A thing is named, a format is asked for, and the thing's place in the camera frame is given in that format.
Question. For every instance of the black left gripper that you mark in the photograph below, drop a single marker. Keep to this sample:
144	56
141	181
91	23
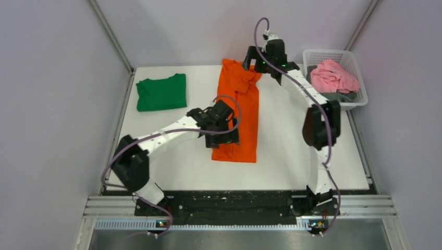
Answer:
228	137

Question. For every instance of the folded green t-shirt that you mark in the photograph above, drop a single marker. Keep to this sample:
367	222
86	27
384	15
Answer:
162	94

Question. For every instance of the orange t-shirt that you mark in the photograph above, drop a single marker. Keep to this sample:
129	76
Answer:
238	88

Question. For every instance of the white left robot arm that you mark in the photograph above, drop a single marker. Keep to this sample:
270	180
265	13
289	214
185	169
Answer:
133	156

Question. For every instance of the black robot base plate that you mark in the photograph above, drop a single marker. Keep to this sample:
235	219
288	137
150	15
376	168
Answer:
242	208

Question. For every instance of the grey t-shirt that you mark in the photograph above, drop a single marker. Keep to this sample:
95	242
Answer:
336	96

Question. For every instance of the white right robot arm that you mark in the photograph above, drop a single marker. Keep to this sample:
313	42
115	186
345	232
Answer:
321	126

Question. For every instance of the white plastic laundry basket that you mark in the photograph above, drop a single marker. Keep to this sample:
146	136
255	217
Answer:
347	61

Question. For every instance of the pink t-shirt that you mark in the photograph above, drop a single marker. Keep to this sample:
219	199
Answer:
330	77

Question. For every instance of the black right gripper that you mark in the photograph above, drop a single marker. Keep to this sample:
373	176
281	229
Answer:
252	53

